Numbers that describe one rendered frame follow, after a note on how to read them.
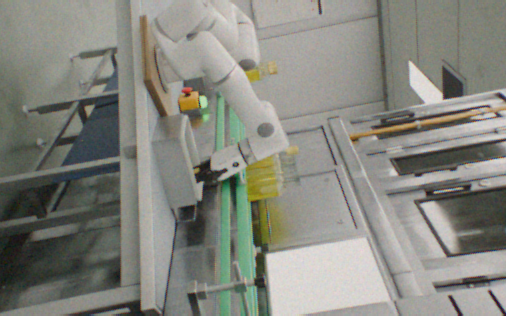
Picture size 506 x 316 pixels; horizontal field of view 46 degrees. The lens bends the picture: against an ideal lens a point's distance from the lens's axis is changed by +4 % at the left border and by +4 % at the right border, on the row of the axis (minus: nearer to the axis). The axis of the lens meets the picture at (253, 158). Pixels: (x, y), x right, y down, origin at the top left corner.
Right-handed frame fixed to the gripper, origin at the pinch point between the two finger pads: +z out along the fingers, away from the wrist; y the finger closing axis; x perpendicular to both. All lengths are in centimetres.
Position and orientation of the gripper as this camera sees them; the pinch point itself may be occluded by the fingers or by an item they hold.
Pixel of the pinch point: (197, 174)
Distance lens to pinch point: 171.3
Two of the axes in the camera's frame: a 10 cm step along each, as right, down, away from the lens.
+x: -4.3, -7.8, -4.5
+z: -9.0, 4.0, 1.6
